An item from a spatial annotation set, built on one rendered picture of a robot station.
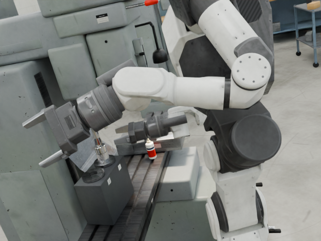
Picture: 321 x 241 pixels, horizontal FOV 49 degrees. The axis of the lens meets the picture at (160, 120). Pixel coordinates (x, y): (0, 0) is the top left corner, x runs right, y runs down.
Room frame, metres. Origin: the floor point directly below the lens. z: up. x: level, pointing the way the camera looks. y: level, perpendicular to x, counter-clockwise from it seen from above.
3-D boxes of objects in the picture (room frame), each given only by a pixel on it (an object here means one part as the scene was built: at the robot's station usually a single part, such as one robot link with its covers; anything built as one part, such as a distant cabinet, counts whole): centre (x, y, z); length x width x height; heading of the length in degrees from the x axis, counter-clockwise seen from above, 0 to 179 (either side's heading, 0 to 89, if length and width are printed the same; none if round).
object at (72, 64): (1.74, 0.31, 1.47); 0.24 x 0.19 x 0.26; 164
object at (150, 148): (1.61, 0.08, 1.01); 0.04 x 0.04 x 0.11
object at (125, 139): (1.25, 0.16, 1.25); 0.06 x 0.02 x 0.03; 89
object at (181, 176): (1.68, 0.12, 0.82); 0.50 x 0.35 x 0.12; 74
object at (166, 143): (1.73, 0.08, 1.01); 0.35 x 0.15 x 0.11; 74
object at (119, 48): (1.68, 0.13, 1.47); 0.21 x 0.19 x 0.32; 164
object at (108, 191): (1.26, 0.28, 1.06); 0.22 x 0.12 x 0.20; 157
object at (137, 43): (1.65, 0.02, 1.45); 0.04 x 0.04 x 0.21; 74
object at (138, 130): (1.30, 0.07, 1.25); 0.13 x 0.12 x 0.10; 179
